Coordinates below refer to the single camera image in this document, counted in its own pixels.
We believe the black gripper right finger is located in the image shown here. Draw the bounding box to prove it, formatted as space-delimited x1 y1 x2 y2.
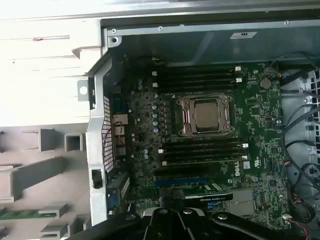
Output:
174 188 286 240

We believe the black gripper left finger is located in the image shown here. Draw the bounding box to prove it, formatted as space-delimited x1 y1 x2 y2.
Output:
67 188 183 240

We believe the green RAM stick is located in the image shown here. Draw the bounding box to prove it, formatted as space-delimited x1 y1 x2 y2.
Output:
166 156 244 166
0 209 41 221

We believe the silver chipset heatsink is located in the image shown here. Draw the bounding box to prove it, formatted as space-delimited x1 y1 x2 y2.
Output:
228 188 257 217

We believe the Nvidia graphics card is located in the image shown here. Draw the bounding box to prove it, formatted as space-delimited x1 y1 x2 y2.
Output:
159 182 235 210

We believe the black round case speaker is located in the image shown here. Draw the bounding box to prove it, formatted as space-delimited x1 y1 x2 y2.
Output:
291 198 316 226

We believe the blue expansion slot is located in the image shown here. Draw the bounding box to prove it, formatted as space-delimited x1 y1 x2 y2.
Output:
155 178 208 187

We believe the long black expansion slot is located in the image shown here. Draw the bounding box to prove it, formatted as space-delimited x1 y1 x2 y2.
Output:
153 169 220 178

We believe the grey metal PC case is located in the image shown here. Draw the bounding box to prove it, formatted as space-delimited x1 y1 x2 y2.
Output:
76 9 320 240

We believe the green Dell motherboard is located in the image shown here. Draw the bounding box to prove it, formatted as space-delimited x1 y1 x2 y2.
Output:
109 58 293 226

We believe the grey parts rack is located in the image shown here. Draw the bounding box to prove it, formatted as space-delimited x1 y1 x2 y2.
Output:
0 126 92 240

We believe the silver CPU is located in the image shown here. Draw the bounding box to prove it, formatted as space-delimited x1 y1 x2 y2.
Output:
194 99 220 129

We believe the CPU socket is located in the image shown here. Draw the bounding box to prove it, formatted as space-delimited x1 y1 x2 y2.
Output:
172 93 237 137

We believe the silver coin battery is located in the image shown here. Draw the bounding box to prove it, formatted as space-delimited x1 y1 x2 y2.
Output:
259 77 272 90

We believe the white case label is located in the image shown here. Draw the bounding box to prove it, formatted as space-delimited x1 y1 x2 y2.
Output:
229 31 258 40

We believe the red and black wire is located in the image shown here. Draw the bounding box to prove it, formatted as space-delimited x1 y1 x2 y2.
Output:
104 121 125 146

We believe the black cable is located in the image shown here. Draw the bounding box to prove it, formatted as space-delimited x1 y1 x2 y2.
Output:
284 139 320 156
269 51 320 76
281 102 320 151

